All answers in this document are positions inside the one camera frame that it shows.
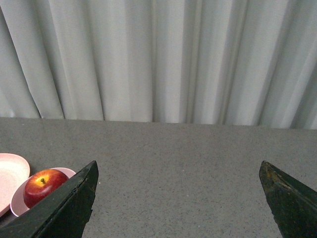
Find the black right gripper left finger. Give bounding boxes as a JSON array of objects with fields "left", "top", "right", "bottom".
[{"left": 0, "top": 161, "right": 99, "bottom": 238}]

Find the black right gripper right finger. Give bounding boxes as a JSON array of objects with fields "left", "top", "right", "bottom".
[{"left": 259, "top": 161, "right": 317, "bottom": 238}]

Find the red apple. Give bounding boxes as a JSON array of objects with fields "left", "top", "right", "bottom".
[{"left": 23, "top": 169, "right": 69, "bottom": 208}]

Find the light pink bowl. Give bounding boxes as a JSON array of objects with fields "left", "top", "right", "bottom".
[{"left": 10, "top": 168, "right": 76, "bottom": 217}]

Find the pink round plate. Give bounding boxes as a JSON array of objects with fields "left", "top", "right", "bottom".
[{"left": 0, "top": 153, "right": 30, "bottom": 216}]

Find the white pleated curtain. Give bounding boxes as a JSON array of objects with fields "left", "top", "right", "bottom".
[{"left": 0, "top": 0, "right": 317, "bottom": 129}]

